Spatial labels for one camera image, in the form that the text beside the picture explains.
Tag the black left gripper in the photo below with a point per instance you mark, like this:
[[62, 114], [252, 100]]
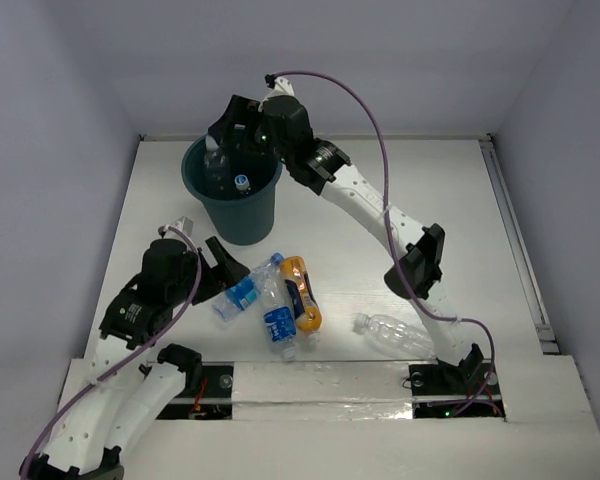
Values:
[[212, 275]]

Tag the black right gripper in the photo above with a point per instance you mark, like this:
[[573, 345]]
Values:
[[242, 109]]

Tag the clear bottle blue label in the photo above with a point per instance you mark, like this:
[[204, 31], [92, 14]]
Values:
[[277, 315], [232, 302]]

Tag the clear crushed bottle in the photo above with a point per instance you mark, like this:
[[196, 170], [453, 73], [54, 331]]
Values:
[[242, 184]]

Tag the orange juice plastic bottle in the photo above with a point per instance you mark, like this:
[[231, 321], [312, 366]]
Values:
[[306, 312]]

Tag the clear bottle white cap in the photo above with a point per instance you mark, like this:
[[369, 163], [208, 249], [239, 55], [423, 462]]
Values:
[[394, 338]]

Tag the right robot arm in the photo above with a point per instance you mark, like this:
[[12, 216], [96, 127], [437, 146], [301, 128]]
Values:
[[416, 275]]

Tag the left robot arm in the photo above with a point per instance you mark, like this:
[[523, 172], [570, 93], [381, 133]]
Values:
[[126, 386]]

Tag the dark teal plastic bin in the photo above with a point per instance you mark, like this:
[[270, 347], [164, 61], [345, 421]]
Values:
[[240, 220]]

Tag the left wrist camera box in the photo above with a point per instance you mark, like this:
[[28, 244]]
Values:
[[182, 224]]

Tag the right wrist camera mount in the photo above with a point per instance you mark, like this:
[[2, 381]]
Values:
[[278, 86]]

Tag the aluminium rail right edge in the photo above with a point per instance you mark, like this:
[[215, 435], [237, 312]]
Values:
[[546, 336]]

